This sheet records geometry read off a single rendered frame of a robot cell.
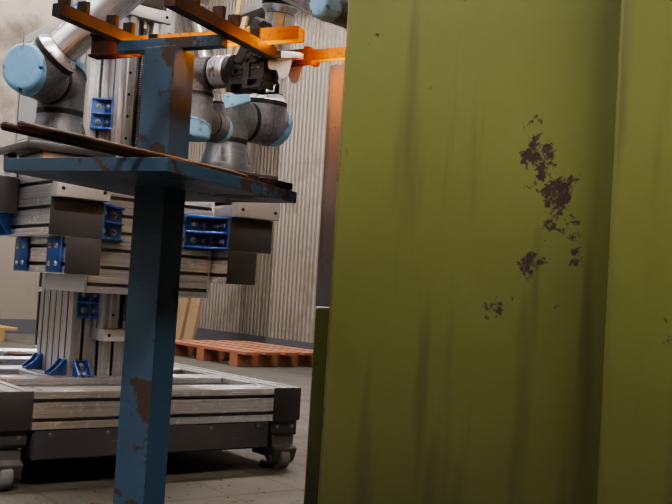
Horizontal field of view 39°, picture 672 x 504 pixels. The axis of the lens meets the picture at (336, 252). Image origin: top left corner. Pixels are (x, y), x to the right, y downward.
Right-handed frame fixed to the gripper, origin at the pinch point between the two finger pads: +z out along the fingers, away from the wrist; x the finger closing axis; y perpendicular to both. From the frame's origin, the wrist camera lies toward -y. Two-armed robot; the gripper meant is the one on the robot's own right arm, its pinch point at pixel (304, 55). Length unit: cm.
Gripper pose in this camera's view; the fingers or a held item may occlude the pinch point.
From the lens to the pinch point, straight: 211.0
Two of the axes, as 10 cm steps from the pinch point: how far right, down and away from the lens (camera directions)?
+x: -5.4, -0.7, -8.4
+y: -0.7, 10.0, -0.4
